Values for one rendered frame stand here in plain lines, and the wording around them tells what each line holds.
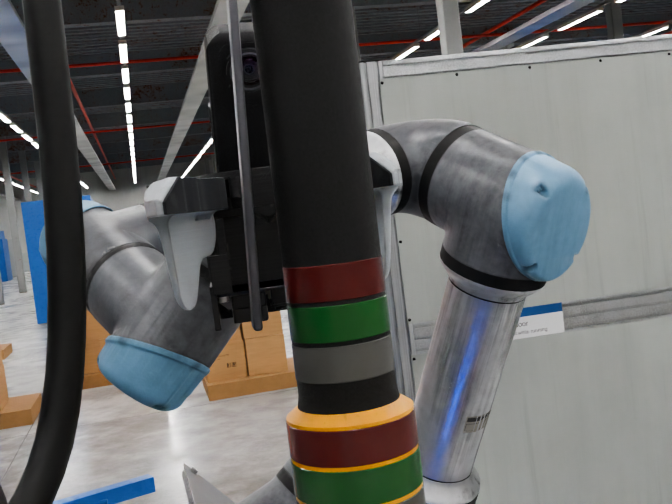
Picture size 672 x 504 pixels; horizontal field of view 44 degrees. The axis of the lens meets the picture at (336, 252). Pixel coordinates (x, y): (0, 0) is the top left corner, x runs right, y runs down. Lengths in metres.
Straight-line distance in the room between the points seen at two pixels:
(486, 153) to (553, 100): 1.44
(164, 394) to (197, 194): 0.28
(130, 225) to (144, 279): 0.09
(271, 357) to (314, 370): 7.72
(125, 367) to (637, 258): 1.89
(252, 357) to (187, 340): 7.35
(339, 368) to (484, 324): 0.62
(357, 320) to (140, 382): 0.37
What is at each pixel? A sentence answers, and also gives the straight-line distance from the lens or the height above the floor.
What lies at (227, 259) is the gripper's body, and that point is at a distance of 0.42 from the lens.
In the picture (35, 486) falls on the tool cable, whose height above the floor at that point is 1.58.
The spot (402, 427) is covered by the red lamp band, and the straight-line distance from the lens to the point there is 0.27.
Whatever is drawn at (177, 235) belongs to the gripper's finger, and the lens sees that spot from 0.37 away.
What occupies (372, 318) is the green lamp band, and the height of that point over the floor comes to 1.60.
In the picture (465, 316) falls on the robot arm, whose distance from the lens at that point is 0.88.
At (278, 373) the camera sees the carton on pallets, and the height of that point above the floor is 0.14.
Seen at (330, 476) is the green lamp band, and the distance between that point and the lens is 0.27.
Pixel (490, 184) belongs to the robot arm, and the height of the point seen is 1.64.
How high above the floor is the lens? 1.64
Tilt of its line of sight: 3 degrees down
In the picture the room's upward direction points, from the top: 7 degrees counter-clockwise
